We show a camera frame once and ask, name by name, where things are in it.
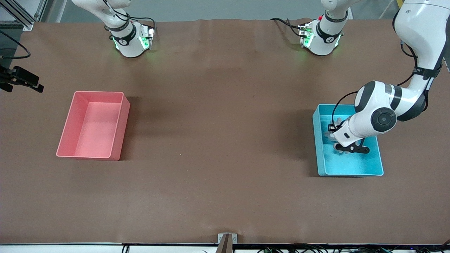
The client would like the silver base connector panel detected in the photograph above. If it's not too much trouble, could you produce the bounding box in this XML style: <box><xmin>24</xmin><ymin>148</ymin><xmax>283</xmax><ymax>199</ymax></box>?
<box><xmin>139</xmin><ymin>23</ymin><xmax>155</xmax><ymax>50</ymax></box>

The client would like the aluminium frame post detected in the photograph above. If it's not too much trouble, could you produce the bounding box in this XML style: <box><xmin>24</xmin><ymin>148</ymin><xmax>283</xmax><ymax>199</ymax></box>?
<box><xmin>34</xmin><ymin>0</ymin><xmax>57</xmax><ymax>22</ymax></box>

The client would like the pink plastic box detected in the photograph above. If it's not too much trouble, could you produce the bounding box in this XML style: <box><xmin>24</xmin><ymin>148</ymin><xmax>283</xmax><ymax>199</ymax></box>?
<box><xmin>56</xmin><ymin>91</ymin><xmax>131</xmax><ymax>161</ymax></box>

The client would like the brown camera post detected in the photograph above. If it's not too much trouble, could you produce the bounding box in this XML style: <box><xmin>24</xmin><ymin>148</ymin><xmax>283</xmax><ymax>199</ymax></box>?
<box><xmin>215</xmin><ymin>234</ymin><xmax>233</xmax><ymax>253</ymax></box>

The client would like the black base cable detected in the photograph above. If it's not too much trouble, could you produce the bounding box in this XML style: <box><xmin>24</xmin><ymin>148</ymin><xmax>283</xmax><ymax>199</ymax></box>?
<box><xmin>128</xmin><ymin>16</ymin><xmax>157</xmax><ymax>39</ymax></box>
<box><xmin>270</xmin><ymin>18</ymin><xmax>303</xmax><ymax>37</ymax></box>

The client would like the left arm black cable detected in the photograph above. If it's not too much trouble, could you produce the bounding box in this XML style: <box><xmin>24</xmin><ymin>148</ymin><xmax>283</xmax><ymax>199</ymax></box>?
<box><xmin>332</xmin><ymin>39</ymin><xmax>419</xmax><ymax>125</ymax></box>

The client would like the black cable bundle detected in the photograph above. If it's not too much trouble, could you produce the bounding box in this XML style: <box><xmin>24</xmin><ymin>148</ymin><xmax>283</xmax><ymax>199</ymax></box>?
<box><xmin>257</xmin><ymin>242</ymin><xmax>450</xmax><ymax>253</ymax></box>

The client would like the grey plush toy white belly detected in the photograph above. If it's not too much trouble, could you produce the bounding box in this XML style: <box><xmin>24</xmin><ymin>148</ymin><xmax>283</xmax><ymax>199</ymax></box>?
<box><xmin>325</xmin><ymin>118</ymin><xmax>344</xmax><ymax>142</ymax></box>

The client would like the grey metal bracket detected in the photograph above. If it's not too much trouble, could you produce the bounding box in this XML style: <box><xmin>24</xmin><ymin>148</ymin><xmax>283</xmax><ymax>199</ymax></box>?
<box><xmin>218</xmin><ymin>233</ymin><xmax>238</xmax><ymax>245</ymax></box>

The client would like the blue plastic box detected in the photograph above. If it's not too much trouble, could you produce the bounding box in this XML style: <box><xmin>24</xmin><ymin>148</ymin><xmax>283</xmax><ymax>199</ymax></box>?
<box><xmin>312</xmin><ymin>104</ymin><xmax>384</xmax><ymax>177</ymax></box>

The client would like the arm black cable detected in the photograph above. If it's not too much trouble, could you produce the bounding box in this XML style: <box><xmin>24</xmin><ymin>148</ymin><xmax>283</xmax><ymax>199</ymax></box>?
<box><xmin>0</xmin><ymin>31</ymin><xmax>32</xmax><ymax>59</ymax></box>
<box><xmin>332</xmin><ymin>39</ymin><xmax>419</xmax><ymax>125</ymax></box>

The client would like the white table edge strip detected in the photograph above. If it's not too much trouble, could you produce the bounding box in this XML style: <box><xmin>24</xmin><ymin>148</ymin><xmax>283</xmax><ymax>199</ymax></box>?
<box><xmin>0</xmin><ymin>244</ymin><xmax>450</xmax><ymax>253</ymax></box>

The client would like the brown table mat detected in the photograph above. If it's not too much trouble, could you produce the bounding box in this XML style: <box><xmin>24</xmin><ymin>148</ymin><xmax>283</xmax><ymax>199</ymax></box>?
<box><xmin>0</xmin><ymin>18</ymin><xmax>450</xmax><ymax>245</ymax></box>

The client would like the aluminium frame profile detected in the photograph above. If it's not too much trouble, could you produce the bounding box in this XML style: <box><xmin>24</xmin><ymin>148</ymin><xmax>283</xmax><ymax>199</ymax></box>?
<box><xmin>0</xmin><ymin>0</ymin><xmax>34</xmax><ymax>31</ymax></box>

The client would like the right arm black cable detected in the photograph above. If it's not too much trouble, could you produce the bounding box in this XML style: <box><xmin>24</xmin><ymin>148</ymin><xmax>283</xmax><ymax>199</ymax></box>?
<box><xmin>0</xmin><ymin>31</ymin><xmax>32</xmax><ymax>59</ymax></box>

